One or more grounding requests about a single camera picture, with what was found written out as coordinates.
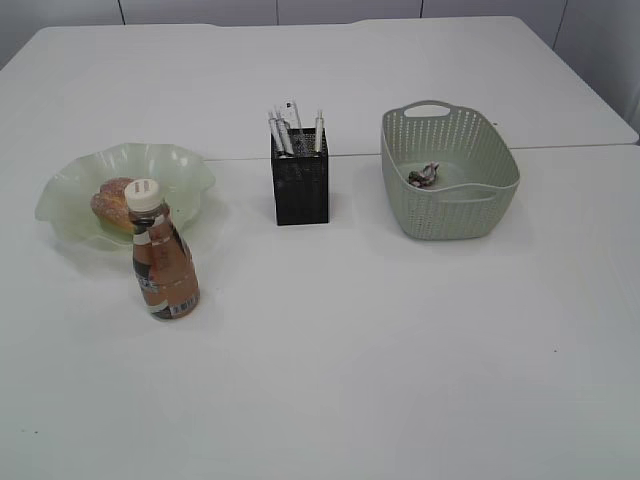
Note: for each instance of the white pen grey grip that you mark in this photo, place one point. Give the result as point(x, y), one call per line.
point(282, 137)

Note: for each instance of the white cream pen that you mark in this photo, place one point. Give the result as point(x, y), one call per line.
point(319, 132)

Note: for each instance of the small paper ball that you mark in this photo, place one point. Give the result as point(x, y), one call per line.
point(424, 178)

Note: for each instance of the blue white pen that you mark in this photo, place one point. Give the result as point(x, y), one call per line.
point(275, 131)

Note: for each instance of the clear plastic ruler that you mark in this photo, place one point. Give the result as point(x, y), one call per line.
point(289, 111)

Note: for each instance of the brown coffee drink bottle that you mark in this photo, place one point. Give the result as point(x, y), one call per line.
point(161, 259)

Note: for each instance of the sugared bread roll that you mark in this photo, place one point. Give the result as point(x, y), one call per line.
point(109, 205)

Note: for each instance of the black mesh pen holder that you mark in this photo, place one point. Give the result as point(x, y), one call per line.
point(301, 182)

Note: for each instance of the pale green plastic basket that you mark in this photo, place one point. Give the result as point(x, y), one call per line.
point(477, 176)

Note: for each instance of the translucent green ruffled plate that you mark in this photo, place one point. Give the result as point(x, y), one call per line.
point(182, 175)

